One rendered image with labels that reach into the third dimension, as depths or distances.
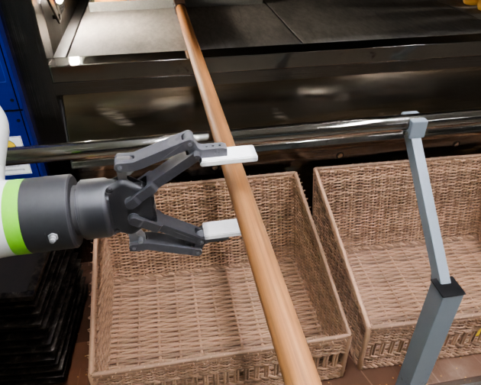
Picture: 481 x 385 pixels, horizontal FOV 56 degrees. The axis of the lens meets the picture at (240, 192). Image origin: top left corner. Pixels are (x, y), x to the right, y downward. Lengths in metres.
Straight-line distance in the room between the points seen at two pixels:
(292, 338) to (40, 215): 0.31
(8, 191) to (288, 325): 0.35
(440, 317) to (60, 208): 0.66
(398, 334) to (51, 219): 0.80
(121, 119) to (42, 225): 0.66
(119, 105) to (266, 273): 0.79
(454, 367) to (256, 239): 0.83
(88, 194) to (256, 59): 0.68
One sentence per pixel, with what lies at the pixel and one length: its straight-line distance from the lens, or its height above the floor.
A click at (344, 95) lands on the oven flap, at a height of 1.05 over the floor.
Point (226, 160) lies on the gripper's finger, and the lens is 0.55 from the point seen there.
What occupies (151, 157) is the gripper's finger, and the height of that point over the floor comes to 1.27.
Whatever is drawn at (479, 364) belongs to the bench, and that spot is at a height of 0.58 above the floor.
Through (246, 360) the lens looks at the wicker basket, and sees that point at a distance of 1.01.
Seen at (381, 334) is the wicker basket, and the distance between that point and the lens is 1.10.
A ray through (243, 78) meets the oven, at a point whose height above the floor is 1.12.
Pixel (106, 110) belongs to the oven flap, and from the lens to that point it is 1.18.
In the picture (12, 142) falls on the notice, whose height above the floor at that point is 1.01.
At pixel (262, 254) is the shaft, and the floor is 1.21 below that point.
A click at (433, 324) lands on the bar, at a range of 0.91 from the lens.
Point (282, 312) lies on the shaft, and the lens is 0.44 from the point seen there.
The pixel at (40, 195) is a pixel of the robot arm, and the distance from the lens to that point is 0.57.
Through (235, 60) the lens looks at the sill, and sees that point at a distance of 1.13.
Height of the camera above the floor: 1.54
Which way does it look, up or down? 36 degrees down
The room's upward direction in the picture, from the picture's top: straight up
